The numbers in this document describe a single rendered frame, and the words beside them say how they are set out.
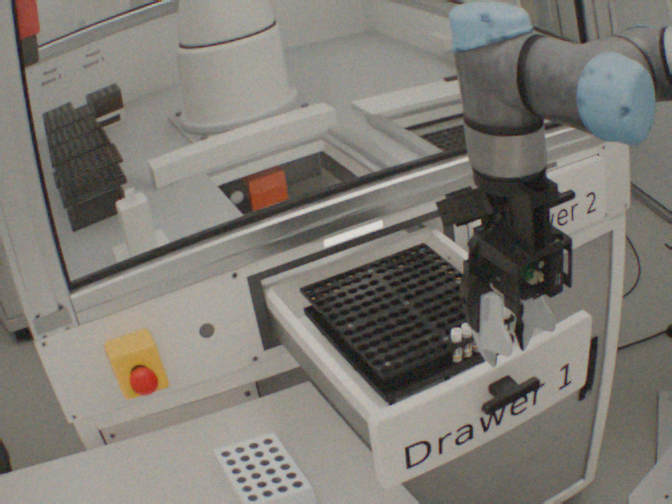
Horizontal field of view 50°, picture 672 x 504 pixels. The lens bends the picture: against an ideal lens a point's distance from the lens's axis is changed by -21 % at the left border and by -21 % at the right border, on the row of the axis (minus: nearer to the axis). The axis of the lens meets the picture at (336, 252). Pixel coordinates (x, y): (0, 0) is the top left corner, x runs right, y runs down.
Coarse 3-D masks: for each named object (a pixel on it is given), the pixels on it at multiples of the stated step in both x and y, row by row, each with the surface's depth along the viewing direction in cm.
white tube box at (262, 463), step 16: (272, 432) 102; (224, 448) 100; (240, 448) 100; (256, 448) 100; (272, 448) 100; (224, 464) 97; (240, 464) 97; (256, 464) 97; (272, 464) 97; (288, 464) 96; (240, 480) 95; (256, 480) 94; (272, 480) 94; (288, 480) 94; (304, 480) 93; (240, 496) 91; (256, 496) 92; (272, 496) 91; (288, 496) 91; (304, 496) 92
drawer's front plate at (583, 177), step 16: (592, 160) 126; (560, 176) 123; (576, 176) 125; (592, 176) 127; (576, 192) 126; (560, 208) 126; (576, 208) 128; (592, 208) 130; (480, 224) 120; (576, 224) 129
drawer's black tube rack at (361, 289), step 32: (416, 256) 114; (320, 288) 110; (352, 288) 109; (384, 288) 109; (416, 288) 107; (448, 288) 106; (320, 320) 109; (352, 320) 109; (384, 320) 103; (416, 320) 101; (448, 320) 101; (352, 352) 103; (384, 352) 103; (384, 384) 96; (416, 384) 96
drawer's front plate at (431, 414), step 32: (576, 320) 90; (512, 352) 88; (544, 352) 89; (576, 352) 92; (448, 384) 85; (480, 384) 86; (576, 384) 95; (384, 416) 83; (416, 416) 84; (448, 416) 86; (480, 416) 89; (512, 416) 91; (384, 448) 84; (416, 448) 86; (448, 448) 89; (384, 480) 86
